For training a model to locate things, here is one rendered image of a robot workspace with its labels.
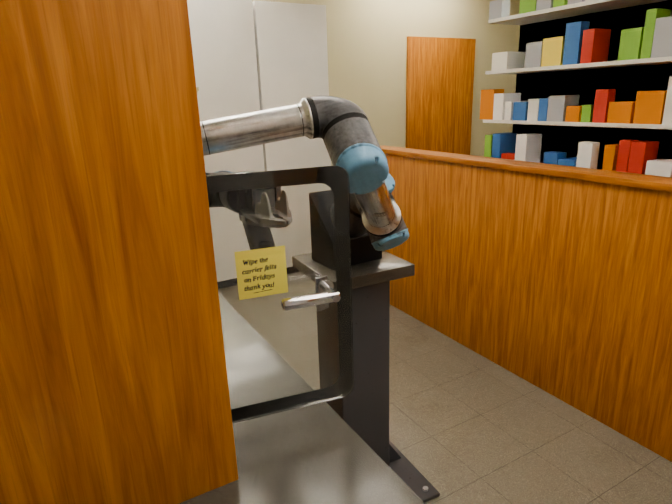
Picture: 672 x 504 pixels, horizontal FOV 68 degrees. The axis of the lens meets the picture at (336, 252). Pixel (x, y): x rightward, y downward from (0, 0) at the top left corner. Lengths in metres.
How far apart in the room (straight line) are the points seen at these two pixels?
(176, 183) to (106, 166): 0.08
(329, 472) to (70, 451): 0.36
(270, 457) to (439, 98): 5.02
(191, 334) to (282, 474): 0.28
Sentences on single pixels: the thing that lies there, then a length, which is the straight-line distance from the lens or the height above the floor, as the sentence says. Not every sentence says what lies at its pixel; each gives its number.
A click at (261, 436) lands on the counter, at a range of 0.92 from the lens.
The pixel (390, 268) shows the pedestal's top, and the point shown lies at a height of 0.94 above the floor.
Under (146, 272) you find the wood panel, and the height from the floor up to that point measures 1.29.
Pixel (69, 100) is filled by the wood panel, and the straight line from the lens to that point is 0.62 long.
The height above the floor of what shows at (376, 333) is 0.69.
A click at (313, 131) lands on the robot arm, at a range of 1.19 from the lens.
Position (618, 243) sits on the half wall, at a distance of 2.42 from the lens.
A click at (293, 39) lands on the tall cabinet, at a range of 4.25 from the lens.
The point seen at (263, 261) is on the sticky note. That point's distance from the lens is 0.76.
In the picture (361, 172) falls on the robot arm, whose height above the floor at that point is 1.33.
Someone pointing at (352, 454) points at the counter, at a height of 0.94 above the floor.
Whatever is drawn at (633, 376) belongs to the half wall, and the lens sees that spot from 2.56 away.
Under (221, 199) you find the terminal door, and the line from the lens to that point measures 0.72.
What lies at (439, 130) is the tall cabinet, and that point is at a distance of 5.64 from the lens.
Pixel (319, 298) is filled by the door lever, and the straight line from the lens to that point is 0.74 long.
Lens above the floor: 1.49
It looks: 17 degrees down
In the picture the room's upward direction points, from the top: 2 degrees counter-clockwise
